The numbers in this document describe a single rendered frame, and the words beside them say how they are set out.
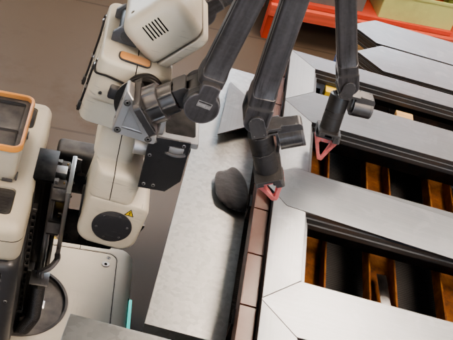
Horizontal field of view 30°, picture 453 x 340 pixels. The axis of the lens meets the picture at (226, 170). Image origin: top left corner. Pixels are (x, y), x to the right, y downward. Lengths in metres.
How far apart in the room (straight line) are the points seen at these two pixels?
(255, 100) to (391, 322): 0.63
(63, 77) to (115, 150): 1.99
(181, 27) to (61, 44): 2.48
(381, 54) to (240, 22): 1.48
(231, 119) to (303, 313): 0.95
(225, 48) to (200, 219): 0.75
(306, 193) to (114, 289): 0.73
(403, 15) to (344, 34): 2.73
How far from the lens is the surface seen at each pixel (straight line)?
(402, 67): 3.12
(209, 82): 1.78
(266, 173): 1.94
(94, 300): 2.64
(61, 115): 3.83
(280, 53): 1.76
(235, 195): 2.46
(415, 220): 2.39
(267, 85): 1.80
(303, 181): 2.35
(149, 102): 1.82
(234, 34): 1.74
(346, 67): 2.31
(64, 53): 4.27
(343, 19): 2.24
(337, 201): 2.32
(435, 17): 5.05
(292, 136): 1.88
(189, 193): 2.46
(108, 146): 2.11
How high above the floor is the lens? 2.21
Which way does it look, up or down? 36 degrees down
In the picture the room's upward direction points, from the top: 18 degrees clockwise
